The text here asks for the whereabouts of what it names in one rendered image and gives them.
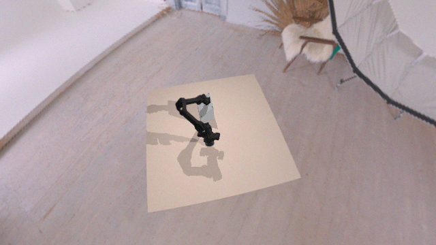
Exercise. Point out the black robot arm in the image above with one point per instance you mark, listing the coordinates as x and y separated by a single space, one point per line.
199 125

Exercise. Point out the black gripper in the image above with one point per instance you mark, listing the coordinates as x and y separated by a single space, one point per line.
217 135

